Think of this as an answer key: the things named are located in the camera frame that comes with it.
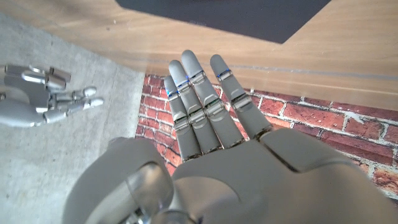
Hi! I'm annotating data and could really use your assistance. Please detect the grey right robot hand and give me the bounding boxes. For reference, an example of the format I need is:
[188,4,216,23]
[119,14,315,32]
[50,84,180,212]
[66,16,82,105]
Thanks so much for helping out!
[0,63,105,128]

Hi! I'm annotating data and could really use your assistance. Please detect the dark laptop with stickers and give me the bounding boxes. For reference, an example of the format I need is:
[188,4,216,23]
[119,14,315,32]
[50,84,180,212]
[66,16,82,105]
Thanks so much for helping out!
[114,0,332,44]

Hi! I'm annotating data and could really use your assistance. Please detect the red brick print backdrop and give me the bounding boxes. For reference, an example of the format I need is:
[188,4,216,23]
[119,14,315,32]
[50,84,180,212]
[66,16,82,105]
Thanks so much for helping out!
[135,73,398,200]

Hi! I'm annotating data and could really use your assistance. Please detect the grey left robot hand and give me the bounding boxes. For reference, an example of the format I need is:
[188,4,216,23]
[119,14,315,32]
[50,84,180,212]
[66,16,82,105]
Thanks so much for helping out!
[62,49,398,224]

